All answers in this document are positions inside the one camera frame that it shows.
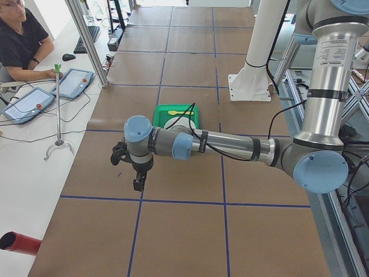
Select aluminium frame column left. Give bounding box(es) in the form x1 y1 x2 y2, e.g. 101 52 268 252
65 0 108 88

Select blue teach pendant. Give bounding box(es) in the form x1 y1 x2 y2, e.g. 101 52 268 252
59 68 94 99
1 87 55 124

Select seated person in black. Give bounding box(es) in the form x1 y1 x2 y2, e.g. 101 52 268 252
1 1 62 81

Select black keyboard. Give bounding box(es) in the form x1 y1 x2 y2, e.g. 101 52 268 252
73 25 101 55

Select tangled black floor cables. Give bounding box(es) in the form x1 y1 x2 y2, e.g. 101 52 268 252
337 123 369 220

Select red cylinder tube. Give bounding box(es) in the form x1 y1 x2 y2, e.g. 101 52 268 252
1 231 42 256

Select green plastic tray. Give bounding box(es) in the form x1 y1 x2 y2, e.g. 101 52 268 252
153 104 199 129

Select aluminium frame rail right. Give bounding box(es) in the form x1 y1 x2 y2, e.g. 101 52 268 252
273 28 369 277

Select blue teach pendant near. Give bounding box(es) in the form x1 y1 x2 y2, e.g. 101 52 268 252
1 87 55 124

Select black computer mouse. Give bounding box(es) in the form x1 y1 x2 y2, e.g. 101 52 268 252
62 53 76 61

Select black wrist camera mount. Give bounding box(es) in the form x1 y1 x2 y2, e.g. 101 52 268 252
110 141 130 166

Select metal grabber stand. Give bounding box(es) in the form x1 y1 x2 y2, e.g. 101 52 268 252
44 63 74 161

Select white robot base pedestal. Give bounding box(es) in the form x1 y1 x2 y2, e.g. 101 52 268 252
228 0 289 102

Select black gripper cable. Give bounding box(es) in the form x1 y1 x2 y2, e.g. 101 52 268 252
167 0 308 161

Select blue teach pendant far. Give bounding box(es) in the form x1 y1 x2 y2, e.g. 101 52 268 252
59 68 94 99

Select yellow plastic spoon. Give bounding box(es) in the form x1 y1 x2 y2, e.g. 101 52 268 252
168 110 194 115

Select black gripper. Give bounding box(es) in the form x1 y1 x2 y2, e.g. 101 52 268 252
132 157 154 191

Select white round plate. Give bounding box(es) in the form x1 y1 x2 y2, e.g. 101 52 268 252
164 117 197 129

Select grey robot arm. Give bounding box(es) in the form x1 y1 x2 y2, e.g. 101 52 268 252
119 1 368 194

